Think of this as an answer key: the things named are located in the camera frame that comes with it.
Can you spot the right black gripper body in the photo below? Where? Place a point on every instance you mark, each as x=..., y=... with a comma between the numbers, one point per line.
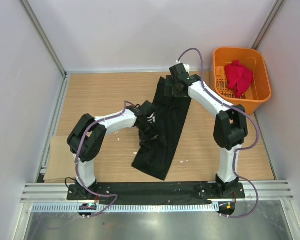
x=169, y=82

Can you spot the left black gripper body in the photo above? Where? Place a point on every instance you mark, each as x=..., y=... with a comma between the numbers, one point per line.
x=148, y=131

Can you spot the black t shirt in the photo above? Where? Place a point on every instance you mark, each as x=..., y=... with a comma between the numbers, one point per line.
x=156, y=155

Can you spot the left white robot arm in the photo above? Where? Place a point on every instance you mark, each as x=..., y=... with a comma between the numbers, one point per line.
x=86, y=139

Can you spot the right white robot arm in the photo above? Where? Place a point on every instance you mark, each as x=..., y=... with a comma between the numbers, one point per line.
x=230, y=128

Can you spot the red t shirt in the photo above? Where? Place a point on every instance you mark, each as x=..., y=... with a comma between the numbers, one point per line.
x=239, y=78

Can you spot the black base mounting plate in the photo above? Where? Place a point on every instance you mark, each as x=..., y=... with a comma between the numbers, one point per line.
x=154, y=193

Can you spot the orange plastic basket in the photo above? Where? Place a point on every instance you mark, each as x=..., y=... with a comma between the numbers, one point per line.
x=260, y=89

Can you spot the brown cardboard sheet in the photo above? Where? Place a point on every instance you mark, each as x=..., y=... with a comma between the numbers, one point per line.
x=61, y=163

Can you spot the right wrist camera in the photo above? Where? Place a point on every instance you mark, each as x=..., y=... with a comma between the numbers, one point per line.
x=180, y=71

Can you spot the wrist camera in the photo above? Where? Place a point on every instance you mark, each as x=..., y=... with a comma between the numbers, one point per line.
x=147, y=109
x=180, y=71

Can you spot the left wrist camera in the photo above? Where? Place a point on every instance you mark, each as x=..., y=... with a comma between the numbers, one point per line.
x=147, y=109

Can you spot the white slotted cable duct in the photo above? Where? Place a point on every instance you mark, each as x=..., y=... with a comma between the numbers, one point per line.
x=90, y=208

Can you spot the aluminium front frame rail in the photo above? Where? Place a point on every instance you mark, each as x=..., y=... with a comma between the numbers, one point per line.
x=268, y=190

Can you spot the right aluminium corner post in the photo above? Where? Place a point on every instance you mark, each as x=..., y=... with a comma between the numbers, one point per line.
x=270, y=19

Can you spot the aluminium corner post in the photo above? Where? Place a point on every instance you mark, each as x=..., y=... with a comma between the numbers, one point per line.
x=40, y=31
x=270, y=19

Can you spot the left aluminium corner post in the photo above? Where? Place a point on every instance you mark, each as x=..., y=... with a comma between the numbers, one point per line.
x=40, y=31

